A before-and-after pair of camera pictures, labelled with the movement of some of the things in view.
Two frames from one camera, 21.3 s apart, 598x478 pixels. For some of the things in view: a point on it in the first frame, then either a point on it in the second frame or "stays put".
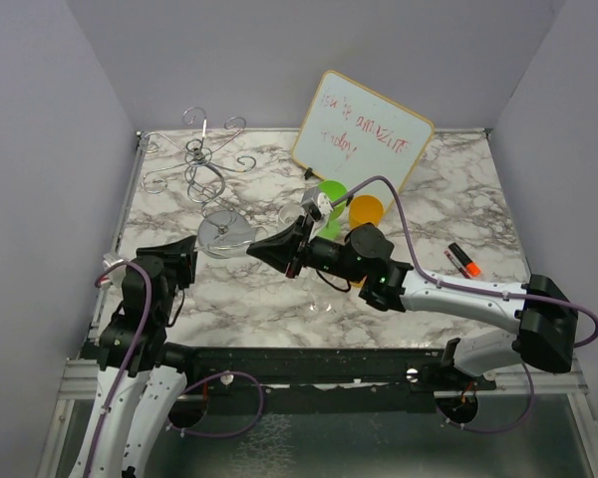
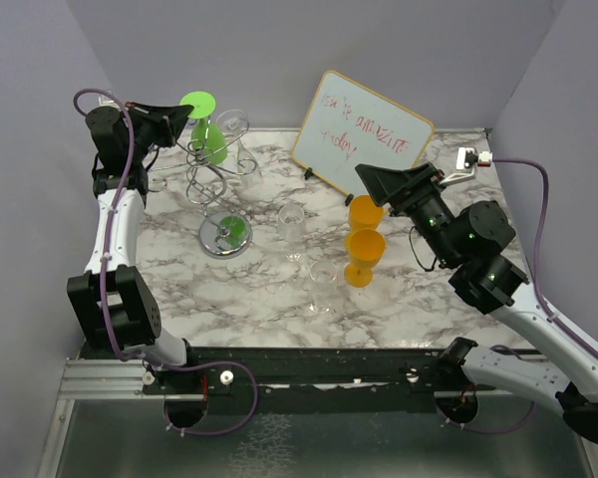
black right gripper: [283, 249] -> [411, 185]
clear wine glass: [233, 244] -> [243, 171]
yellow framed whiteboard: [352, 135] stays put
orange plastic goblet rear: [365, 208] stays put
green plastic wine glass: [334, 190] -> [207, 138]
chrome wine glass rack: [223, 234] stays put
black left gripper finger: [182, 253] -> [177, 116]
